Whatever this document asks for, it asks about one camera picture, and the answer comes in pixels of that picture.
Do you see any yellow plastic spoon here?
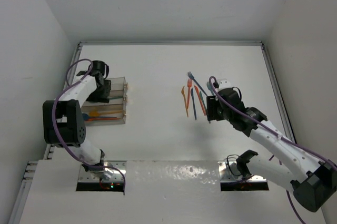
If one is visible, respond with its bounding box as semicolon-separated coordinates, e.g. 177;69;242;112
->
89;110;123;117

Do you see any blue plastic fork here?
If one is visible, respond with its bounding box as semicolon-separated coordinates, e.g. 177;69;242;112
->
187;72;207;96

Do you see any blue plastic spoon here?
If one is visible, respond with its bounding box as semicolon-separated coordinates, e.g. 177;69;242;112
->
82;113;99;121

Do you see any orange plastic spoon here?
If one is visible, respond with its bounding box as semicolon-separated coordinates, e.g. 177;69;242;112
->
88;118;120;121

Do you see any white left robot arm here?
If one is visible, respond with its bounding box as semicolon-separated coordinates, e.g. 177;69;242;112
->
42;60;111;172

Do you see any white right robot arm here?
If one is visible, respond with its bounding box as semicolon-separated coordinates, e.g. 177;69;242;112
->
206;87;336;212

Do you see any orange plastic knife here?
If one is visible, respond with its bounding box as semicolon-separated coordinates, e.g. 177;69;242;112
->
194;86;206;116

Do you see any orange plastic fork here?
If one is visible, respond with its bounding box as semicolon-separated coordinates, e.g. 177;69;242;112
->
187;78;192;108

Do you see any clear acrylic utensil organizer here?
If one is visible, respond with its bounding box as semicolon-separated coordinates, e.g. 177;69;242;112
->
82;77;128;126

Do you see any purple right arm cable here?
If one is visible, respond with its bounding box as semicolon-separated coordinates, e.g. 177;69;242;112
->
209;76;337;224

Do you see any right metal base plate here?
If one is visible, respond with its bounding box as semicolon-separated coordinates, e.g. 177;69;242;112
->
217;160;267;183

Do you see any metal base plate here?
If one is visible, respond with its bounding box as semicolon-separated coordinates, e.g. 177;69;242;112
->
78;160;126;182
217;160;267;183

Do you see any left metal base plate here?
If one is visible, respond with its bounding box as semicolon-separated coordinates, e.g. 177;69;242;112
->
78;160;126;182

